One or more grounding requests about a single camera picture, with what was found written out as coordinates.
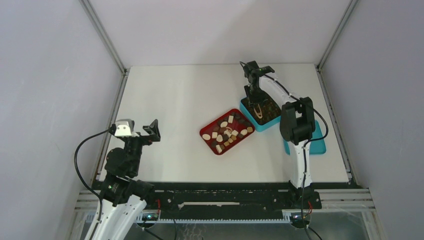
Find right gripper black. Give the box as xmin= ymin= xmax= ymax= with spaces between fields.
xmin=244 ymin=83 xmax=268 ymax=109

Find wooden tongs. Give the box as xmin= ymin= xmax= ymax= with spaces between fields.
xmin=253 ymin=104 xmax=263 ymax=119

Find teal chocolate box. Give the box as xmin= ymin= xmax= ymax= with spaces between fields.
xmin=239 ymin=97 xmax=281 ymax=132

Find red chocolate tray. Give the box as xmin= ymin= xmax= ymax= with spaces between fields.
xmin=199 ymin=108 xmax=256 ymax=156

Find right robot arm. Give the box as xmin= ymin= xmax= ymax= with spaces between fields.
xmin=240 ymin=61 xmax=316 ymax=208

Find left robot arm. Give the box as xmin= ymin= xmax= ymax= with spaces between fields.
xmin=85 ymin=119 xmax=161 ymax=240

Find teal box lid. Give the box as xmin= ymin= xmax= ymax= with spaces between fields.
xmin=283 ymin=120 xmax=327 ymax=156

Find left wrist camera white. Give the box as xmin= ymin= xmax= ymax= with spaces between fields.
xmin=113 ymin=119 xmax=139 ymax=138

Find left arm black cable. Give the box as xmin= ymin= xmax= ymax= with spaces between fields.
xmin=73 ymin=129 xmax=117 ymax=240

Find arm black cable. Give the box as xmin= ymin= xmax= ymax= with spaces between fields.
xmin=73 ymin=129 xmax=117 ymax=240
xmin=264 ymin=74 xmax=329 ymax=240

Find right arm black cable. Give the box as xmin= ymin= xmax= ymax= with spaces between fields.
xmin=264 ymin=74 xmax=329 ymax=240

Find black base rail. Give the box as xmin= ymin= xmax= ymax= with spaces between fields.
xmin=146 ymin=182 xmax=322 ymax=221

